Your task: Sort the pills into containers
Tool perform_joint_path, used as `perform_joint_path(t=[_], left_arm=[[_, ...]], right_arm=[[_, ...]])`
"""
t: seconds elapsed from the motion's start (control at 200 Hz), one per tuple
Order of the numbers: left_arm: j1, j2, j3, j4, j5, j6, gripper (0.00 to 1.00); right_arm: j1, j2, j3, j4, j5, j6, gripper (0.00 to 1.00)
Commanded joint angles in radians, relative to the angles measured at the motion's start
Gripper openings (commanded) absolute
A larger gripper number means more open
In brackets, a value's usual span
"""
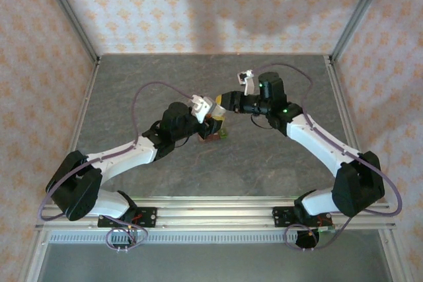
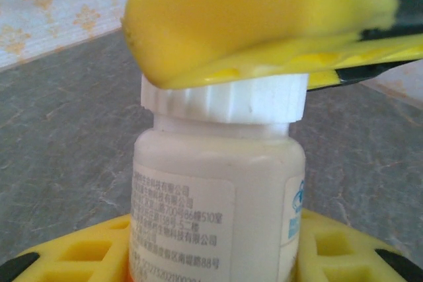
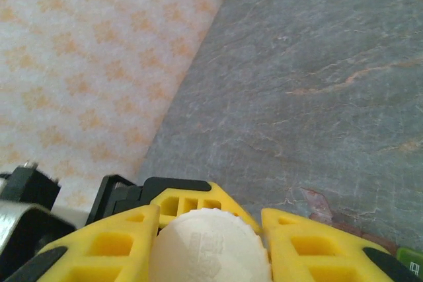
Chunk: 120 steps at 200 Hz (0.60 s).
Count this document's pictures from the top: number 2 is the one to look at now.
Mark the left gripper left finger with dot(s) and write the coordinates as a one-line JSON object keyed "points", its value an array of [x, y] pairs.
{"points": [[82, 255]]}

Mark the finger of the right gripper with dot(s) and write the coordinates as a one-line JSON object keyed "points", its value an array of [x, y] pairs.
{"points": [[363, 54], [248, 14]]}

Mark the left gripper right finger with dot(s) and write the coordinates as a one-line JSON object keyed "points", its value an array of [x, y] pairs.
{"points": [[347, 255]]}

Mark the white ribbed bottle cap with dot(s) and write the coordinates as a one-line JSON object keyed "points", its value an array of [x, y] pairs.
{"points": [[231, 103]]}

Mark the white pill bottle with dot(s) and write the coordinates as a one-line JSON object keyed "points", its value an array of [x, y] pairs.
{"points": [[215, 169]]}

